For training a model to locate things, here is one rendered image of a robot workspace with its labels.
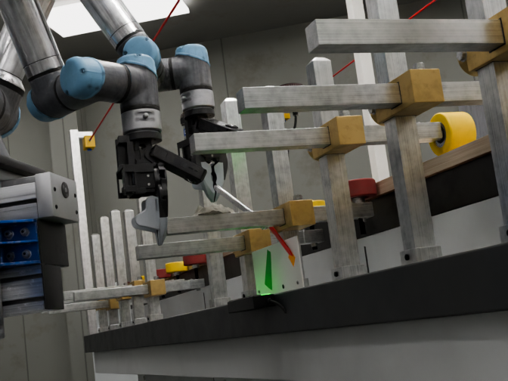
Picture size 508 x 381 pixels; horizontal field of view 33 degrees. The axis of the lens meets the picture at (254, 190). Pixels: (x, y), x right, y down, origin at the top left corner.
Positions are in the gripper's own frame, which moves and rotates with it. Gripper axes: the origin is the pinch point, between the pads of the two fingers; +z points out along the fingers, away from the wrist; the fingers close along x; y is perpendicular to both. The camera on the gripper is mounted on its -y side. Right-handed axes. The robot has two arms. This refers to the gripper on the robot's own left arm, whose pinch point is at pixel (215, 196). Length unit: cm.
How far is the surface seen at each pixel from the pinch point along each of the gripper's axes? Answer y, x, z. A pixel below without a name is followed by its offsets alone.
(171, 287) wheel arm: 89, -47, 13
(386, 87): -72, 23, -2
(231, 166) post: 1.7, -7.3, -7.2
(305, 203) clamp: -30.2, 1.5, 7.6
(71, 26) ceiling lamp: 501, -253, -254
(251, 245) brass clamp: -5.6, -4.0, 12.2
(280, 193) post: -22.8, 0.9, 4.0
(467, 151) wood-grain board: -64, -5, 5
